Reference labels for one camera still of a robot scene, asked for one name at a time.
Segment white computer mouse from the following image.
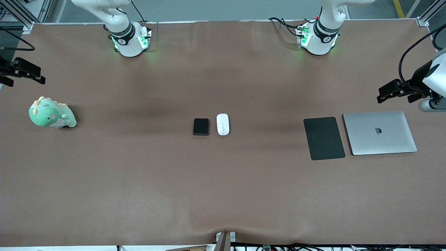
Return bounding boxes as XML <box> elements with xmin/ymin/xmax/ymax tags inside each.
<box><xmin>216</xmin><ymin>113</ymin><xmax>230</xmax><ymax>136</ymax></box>

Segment black phone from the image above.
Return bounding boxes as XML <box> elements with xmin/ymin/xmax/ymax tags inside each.
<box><xmin>193</xmin><ymin>118</ymin><xmax>210</xmax><ymax>136</ymax></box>

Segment black mouse pad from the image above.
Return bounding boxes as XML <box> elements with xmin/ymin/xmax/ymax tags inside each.
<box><xmin>303</xmin><ymin>116</ymin><xmax>346</xmax><ymax>161</ymax></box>

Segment green dinosaur plush toy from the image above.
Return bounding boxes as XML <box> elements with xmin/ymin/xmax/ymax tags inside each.
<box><xmin>29</xmin><ymin>96</ymin><xmax>77</xmax><ymax>129</ymax></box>

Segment silver laptop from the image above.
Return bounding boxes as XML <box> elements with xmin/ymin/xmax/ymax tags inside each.
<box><xmin>343</xmin><ymin>111</ymin><xmax>418</xmax><ymax>156</ymax></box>

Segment brown table cover mat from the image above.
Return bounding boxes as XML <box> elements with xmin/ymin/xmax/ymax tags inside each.
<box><xmin>0</xmin><ymin>19</ymin><xmax>446</xmax><ymax>246</ymax></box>

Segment aluminium frame post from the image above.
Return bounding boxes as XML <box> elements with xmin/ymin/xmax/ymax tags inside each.
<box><xmin>416</xmin><ymin>0</ymin><xmax>446</xmax><ymax>27</ymax></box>
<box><xmin>0</xmin><ymin>0</ymin><xmax>53</xmax><ymax>34</ymax></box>

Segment black base cable bundle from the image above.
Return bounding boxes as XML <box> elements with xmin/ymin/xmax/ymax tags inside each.
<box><xmin>268</xmin><ymin>17</ymin><xmax>304</xmax><ymax>38</ymax></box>

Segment thin black cable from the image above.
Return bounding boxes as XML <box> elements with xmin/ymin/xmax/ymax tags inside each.
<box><xmin>131</xmin><ymin>0</ymin><xmax>147</xmax><ymax>22</ymax></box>

